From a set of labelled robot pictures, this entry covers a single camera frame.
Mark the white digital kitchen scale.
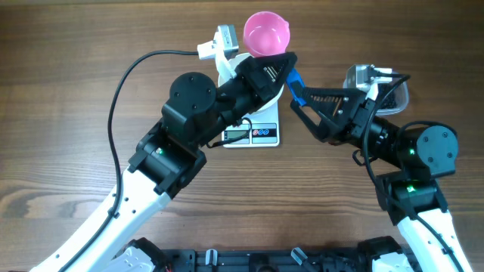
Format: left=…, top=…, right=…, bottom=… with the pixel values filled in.
left=222, top=101, right=280, bottom=148

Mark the left black camera cable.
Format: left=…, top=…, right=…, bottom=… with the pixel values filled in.
left=67, top=50, right=200, bottom=272

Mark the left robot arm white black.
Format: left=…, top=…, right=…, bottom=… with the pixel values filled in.
left=33, top=52, right=297, bottom=271

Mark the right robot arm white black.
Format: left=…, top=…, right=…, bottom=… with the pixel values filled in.
left=289, top=82, right=471, bottom=271

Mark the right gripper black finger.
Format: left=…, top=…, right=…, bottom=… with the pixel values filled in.
left=290, top=100, right=337, bottom=143
left=301, top=87, right=366, bottom=113

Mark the black beans pile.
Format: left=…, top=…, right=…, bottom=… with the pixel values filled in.
left=379, top=84, right=397, bottom=110

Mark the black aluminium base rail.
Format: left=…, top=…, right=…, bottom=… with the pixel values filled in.
left=162, top=248, right=368, bottom=272

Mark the pink scoop with blue handle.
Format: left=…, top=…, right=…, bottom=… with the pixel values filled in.
left=243, top=11, right=306, bottom=105

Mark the white round bowl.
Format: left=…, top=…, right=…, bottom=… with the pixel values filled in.
left=218, top=53, right=284, bottom=115

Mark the clear plastic food container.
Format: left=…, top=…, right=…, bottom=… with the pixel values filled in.
left=342, top=70, right=410, bottom=117

